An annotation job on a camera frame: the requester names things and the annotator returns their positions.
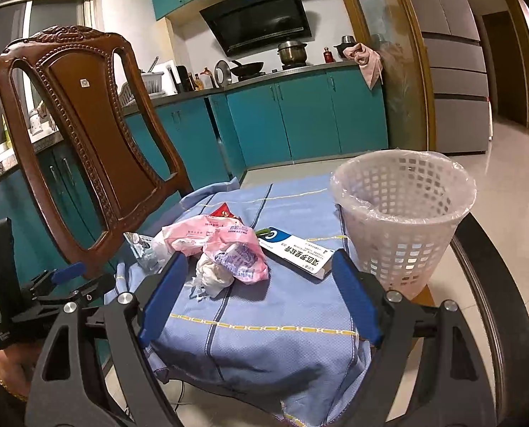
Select silver foil wrapper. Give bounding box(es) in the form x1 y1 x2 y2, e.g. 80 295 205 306
123 232 160 273

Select white tissue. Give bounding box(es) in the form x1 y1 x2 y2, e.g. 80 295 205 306
190 253 234 301

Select pink plastic bag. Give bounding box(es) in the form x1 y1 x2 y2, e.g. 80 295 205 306
202 225 269 283

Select white medicine box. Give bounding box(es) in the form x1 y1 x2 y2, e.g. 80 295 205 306
256 227 335 280

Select pink paper wrapper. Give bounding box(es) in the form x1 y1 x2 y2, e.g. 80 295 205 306
161 215 233 257

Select green leafy vegetable scrap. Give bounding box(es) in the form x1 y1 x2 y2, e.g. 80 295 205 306
255 228 271 237

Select teal kitchen cabinets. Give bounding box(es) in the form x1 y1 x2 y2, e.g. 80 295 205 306
0 65 389 280

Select wooden board under basket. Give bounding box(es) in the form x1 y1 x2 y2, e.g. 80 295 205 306
412 285 435 306

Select red small wrapper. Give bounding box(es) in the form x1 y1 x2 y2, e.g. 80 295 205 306
210 202 242 222

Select blue checkered cloth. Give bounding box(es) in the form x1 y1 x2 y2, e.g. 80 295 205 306
103 173 376 427

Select white plastic waste basket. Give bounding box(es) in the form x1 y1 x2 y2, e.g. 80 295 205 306
330 149 477 299

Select carved wooden chair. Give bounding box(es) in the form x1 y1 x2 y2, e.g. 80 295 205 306
0 25 193 279

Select black wok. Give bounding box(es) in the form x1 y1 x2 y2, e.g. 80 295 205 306
231 60 264 78

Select steel cooking pot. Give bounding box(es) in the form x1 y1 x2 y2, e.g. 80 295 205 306
277 41 308 68

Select black range hood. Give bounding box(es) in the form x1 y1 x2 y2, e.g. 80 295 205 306
201 0 312 57

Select silver refrigerator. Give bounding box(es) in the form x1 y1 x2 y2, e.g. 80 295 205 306
411 0 490 154

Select red bottle on counter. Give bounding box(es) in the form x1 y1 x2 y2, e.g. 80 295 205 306
323 47 335 64

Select pink hanging towel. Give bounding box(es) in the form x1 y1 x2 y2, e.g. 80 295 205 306
343 42 383 90

